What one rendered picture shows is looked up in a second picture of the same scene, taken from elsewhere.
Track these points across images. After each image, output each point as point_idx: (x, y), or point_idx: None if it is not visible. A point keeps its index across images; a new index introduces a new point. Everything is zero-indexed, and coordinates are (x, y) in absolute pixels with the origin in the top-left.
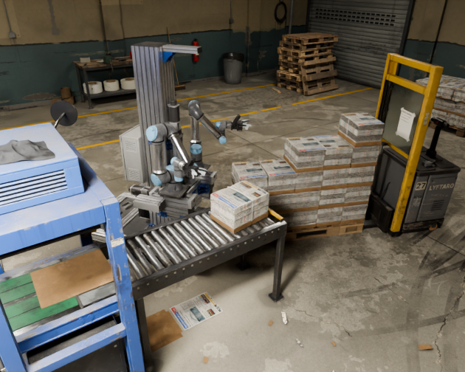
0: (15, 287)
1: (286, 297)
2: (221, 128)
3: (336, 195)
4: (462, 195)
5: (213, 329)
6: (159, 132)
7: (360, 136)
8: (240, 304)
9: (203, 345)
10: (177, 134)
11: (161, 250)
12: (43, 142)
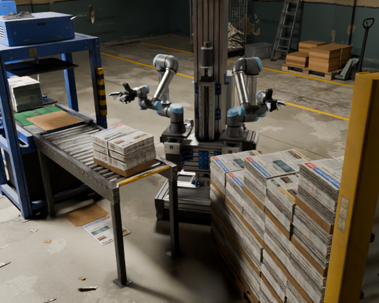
0: (49, 110)
1: (120, 291)
2: (257, 100)
3: (277, 276)
4: None
5: (80, 242)
6: (157, 61)
7: (302, 187)
8: (111, 255)
9: (64, 238)
10: (169, 70)
11: (76, 139)
12: (32, 17)
